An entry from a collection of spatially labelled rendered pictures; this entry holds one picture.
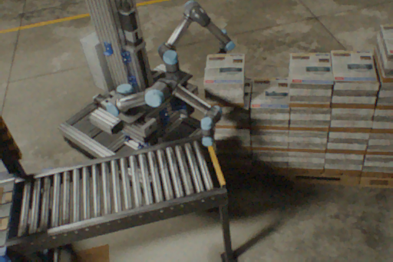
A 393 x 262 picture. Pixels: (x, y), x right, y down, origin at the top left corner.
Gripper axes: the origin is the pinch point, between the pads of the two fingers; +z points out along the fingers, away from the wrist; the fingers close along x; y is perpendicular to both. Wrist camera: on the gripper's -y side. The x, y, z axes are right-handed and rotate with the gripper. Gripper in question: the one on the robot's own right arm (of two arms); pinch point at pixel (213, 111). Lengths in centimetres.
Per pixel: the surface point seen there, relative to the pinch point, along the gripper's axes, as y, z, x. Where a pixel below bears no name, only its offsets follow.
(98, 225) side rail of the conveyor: -7, -97, 60
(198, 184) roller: -5, -64, 3
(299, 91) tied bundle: 13, 7, -61
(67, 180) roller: -6, -65, 92
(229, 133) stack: -29.5, 7.3, -9.8
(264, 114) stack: -9.2, 7.5, -36.6
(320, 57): 21, 36, -77
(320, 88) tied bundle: 16, 6, -75
